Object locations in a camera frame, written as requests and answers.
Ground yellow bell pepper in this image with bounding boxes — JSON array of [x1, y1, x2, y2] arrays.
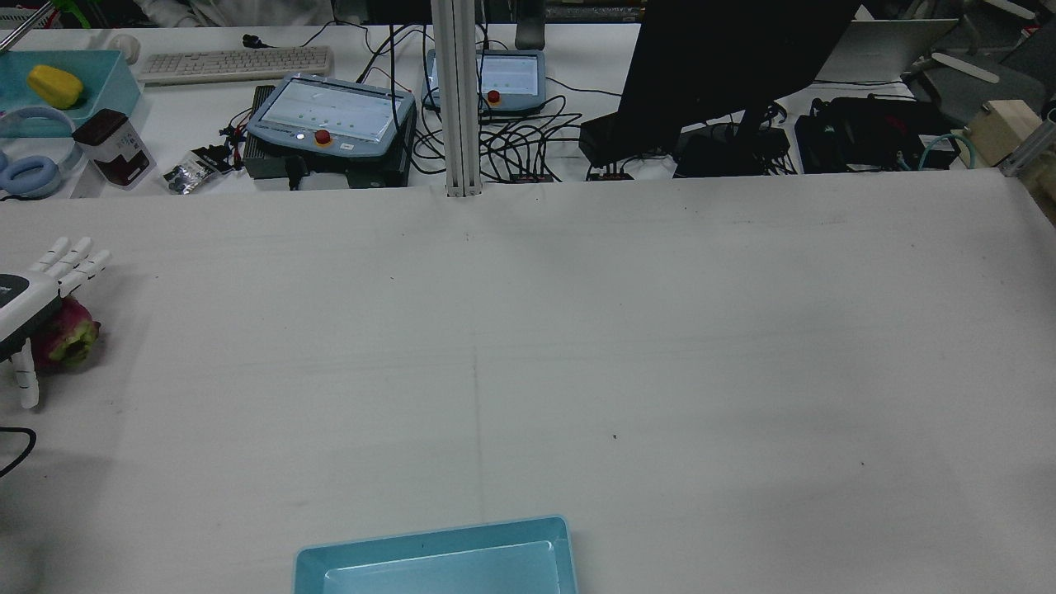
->
[[26, 64, 86, 111]]

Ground light blue headphones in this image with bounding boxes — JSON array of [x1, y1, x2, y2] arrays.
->
[[0, 105, 84, 200]]

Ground translucent blue tray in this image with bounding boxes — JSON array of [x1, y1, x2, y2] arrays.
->
[[0, 49, 144, 139]]

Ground black computer box red logo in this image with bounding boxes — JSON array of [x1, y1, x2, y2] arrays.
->
[[794, 96, 959, 175]]

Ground silver foil wrapper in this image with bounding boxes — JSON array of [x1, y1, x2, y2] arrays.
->
[[162, 159, 219, 196]]

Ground black tangled cable bundle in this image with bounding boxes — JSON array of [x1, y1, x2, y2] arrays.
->
[[411, 92, 592, 184]]

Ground aluminium profile rail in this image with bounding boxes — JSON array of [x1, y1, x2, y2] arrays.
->
[[999, 115, 1056, 179]]

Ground small black device box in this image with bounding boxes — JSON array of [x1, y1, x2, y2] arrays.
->
[[578, 111, 638, 171]]

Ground white dark red container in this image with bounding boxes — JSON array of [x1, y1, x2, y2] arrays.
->
[[72, 108, 157, 192]]

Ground black monitor stand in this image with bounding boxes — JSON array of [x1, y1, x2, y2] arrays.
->
[[672, 106, 793, 179]]

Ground black loose cable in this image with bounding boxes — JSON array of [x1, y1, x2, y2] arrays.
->
[[0, 427, 39, 480]]

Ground white keyboard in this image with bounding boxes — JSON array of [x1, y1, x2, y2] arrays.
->
[[135, 45, 336, 87]]

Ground teal network cable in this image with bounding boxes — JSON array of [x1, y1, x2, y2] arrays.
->
[[918, 134, 980, 172]]

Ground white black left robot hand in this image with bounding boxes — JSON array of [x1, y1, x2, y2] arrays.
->
[[0, 237, 112, 411]]

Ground light blue plastic bin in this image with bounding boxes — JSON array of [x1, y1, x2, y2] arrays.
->
[[293, 516, 579, 594]]

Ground wooden block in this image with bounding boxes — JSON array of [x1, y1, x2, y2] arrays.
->
[[960, 98, 1045, 171]]

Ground grey office chair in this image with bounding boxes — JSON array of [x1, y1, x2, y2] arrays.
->
[[906, 21, 1056, 126]]

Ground pink green dragon fruit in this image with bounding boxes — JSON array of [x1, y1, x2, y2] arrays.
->
[[31, 297, 102, 373]]

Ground grey blue teach pendant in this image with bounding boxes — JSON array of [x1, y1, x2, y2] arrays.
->
[[245, 73, 417, 154], [422, 49, 548, 117]]

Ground vertical aluminium post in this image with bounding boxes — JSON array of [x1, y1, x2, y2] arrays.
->
[[430, 0, 483, 198]]

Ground black Huawei monitor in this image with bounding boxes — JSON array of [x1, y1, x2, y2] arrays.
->
[[615, 0, 860, 159]]

